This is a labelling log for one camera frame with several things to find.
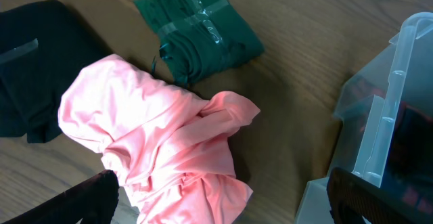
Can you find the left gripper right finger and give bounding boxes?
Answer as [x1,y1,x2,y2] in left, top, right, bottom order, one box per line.
[327,167,432,224]

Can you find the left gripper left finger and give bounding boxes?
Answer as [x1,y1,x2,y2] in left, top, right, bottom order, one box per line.
[4,170,119,224]

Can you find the red plaid flannel shirt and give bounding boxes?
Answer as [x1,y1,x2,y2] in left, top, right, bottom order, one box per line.
[348,76,433,217]

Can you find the black garment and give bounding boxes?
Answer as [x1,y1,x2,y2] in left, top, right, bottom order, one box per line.
[388,103,432,184]

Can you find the pink shirt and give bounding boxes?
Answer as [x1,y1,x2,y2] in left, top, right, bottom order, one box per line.
[58,55,259,223]

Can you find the clear plastic storage bin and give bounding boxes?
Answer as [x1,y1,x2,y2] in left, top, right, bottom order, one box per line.
[295,12,432,223]

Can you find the black folded cloth left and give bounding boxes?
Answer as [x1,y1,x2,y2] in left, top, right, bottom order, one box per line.
[1,0,110,143]

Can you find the dark green folded shirt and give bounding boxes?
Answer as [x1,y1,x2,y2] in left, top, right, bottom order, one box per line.
[134,0,265,86]

